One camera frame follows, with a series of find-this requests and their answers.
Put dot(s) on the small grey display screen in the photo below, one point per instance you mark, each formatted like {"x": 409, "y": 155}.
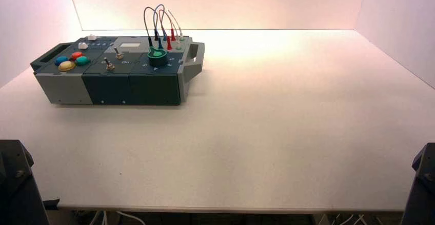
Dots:
{"x": 130, "y": 45}

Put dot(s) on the green rotary knob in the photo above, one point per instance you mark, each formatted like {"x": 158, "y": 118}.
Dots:
{"x": 157, "y": 57}

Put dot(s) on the metal toggle switch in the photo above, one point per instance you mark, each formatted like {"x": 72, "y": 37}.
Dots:
{"x": 118, "y": 54}
{"x": 109, "y": 66}

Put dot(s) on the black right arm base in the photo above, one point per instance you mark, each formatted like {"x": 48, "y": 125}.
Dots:
{"x": 421, "y": 193}

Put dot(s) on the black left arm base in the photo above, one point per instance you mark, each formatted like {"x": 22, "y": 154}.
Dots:
{"x": 17, "y": 189}

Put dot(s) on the green round push button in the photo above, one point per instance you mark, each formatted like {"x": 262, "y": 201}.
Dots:
{"x": 82, "y": 60}

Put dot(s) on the yellow round push button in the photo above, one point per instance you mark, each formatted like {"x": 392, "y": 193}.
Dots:
{"x": 67, "y": 66}

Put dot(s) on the blue round push button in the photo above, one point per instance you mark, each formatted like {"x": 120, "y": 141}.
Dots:
{"x": 61, "y": 60}

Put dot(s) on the black table bracket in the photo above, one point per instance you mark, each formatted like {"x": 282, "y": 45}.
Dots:
{"x": 51, "y": 204}

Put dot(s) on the grey and blue control box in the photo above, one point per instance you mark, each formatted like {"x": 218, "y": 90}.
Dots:
{"x": 153, "y": 87}

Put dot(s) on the red round push button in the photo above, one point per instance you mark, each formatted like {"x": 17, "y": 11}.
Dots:
{"x": 77, "y": 55}

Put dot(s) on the white slider knob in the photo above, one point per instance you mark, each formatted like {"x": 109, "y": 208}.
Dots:
{"x": 83, "y": 45}
{"x": 91, "y": 37}

